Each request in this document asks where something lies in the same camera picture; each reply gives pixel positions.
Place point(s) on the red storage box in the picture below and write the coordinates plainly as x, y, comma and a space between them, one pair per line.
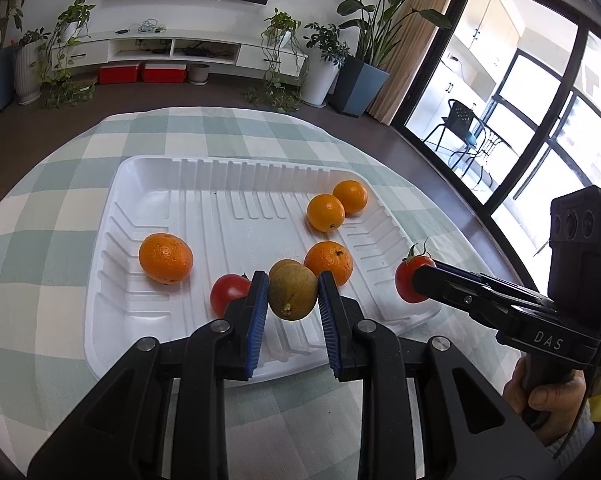
164, 73
125, 73

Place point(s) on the black camera box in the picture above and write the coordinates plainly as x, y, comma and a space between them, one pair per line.
575, 270

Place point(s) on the person right hand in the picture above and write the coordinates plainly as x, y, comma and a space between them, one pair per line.
562, 402

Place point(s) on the black balcony chair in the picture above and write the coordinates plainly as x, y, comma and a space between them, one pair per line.
478, 139

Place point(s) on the small white pot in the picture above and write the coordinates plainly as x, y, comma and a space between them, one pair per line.
198, 74

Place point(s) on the right red storage box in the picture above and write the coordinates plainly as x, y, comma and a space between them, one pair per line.
164, 73

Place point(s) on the white plastic tray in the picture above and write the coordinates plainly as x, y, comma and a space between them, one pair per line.
238, 216

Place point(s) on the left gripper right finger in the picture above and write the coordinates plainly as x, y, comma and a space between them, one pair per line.
424, 401

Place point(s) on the large red tomato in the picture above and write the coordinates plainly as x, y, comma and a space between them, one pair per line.
227, 288

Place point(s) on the brown kiwi fruit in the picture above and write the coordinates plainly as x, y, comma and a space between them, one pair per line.
292, 291

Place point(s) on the white round planter right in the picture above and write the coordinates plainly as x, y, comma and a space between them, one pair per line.
319, 79

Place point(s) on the large orange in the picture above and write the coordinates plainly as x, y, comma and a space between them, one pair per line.
165, 258

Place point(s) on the left red storage box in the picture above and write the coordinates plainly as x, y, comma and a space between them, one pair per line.
125, 73

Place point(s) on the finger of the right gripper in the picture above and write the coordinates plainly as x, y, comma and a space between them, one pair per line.
457, 290

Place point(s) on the white ribbed planter left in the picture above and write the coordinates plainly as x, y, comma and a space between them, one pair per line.
26, 79

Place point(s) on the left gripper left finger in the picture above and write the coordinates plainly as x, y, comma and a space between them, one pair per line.
161, 403

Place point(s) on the small orange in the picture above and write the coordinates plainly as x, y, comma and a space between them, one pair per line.
352, 194
325, 213

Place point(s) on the white tv cabinet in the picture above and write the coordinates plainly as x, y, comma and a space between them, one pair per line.
230, 53

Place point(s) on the small red tomato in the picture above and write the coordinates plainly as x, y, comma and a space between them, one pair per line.
415, 259

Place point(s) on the blue square planter right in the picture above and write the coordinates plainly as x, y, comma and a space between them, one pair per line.
356, 87

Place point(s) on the beige curtain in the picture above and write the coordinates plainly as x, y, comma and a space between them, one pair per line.
416, 35

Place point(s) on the dark orange mandarin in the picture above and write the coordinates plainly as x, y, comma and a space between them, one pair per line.
330, 256

